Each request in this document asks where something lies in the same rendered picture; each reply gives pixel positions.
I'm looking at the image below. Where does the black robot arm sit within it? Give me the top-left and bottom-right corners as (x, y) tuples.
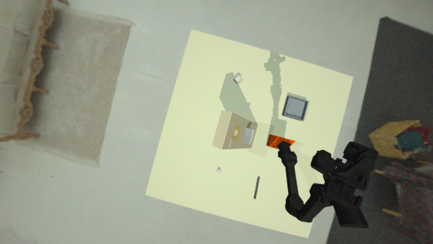
(277, 141), (369, 228)

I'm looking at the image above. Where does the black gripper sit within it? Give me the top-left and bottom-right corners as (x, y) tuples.
(324, 141), (378, 211)

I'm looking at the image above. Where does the beige service panel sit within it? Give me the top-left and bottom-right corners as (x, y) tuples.
(212, 111), (258, 150)

